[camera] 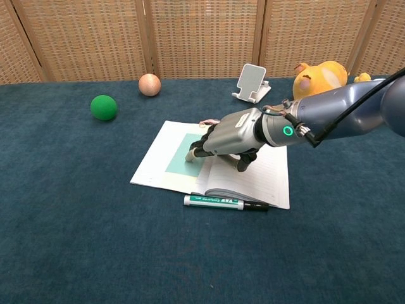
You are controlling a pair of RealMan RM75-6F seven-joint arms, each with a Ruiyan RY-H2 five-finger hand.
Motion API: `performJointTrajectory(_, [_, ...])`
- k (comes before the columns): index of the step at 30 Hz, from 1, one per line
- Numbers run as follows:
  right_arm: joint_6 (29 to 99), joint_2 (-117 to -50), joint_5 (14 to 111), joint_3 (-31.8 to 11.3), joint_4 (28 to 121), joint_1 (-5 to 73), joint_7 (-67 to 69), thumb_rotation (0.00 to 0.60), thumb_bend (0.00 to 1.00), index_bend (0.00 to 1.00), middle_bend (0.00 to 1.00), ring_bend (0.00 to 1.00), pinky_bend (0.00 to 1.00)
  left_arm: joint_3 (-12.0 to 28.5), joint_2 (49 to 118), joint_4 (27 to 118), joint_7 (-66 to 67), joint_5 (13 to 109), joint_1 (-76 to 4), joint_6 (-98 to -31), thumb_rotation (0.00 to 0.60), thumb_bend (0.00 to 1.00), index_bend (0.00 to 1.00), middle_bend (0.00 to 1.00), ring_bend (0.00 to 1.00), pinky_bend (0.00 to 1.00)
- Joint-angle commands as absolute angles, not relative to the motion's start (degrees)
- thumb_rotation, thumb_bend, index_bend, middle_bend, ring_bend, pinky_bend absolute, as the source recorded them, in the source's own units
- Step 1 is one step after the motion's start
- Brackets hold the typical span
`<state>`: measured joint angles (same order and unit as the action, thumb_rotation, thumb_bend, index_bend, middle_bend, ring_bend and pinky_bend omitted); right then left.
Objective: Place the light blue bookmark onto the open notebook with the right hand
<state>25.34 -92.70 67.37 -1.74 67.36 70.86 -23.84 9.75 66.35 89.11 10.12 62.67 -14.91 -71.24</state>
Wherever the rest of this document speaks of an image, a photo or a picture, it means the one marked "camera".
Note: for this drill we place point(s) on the open lined notebook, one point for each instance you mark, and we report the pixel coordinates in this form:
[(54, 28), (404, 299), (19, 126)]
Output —
[(262, 180)]

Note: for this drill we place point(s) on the white folding phone stand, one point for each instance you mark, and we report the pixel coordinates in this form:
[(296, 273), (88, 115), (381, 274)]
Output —
[(251, 80)]

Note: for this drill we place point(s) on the woven wooden folding screen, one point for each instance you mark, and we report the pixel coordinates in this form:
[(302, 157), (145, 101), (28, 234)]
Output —
[(202, 38)]

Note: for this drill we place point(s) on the green white marker pen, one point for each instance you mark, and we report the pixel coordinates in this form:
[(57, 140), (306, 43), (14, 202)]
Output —
[(215, 202)]

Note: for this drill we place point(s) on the pink wooden ball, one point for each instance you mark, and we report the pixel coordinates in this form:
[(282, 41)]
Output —
[(149, 85)]

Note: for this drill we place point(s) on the green ball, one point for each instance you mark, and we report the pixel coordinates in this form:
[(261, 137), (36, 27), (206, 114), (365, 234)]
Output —
[(103, 107)]

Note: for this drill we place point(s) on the orange plush animal toy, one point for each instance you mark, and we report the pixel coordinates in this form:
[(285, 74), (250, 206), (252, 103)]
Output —
[(316, 80)]

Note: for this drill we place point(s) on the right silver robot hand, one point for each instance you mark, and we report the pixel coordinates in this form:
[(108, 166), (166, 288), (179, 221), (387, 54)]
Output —
[(234, 133)]

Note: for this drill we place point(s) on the dark teal table cloth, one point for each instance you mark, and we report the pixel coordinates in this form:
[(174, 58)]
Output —
[(63, 190)]

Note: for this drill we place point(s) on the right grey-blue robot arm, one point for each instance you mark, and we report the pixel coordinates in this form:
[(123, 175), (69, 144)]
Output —
[(341, 111)]

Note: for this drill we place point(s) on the light blue white bookmark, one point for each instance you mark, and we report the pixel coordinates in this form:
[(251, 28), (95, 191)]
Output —
[(180, 161)]

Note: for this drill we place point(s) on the black white plush doll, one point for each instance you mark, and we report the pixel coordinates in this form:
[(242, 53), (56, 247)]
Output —
[(363, 77)]

